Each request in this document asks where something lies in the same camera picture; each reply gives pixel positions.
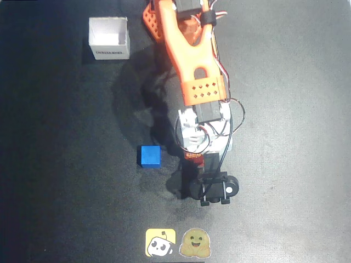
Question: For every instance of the orange SO-100 robot arm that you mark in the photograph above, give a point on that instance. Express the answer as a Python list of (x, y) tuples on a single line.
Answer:
[(192, 60)]

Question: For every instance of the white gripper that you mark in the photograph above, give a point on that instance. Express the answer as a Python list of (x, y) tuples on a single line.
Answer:
[(211, 162)]

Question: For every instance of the white cardboard box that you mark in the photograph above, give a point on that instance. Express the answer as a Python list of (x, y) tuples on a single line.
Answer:
[(109, 38)]

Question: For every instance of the yellow robot sticker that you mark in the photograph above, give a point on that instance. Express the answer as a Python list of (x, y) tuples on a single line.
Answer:
[(160, 242)]

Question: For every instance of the hugging face emoji sticker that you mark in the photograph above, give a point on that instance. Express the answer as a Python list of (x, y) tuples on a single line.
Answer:
[(195, 242)]

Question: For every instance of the black gripper-mounted webcam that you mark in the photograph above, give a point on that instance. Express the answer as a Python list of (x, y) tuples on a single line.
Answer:
[(212, 189)]

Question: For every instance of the blue cube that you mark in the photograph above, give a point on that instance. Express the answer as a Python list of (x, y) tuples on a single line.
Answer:
[(150, 155)]

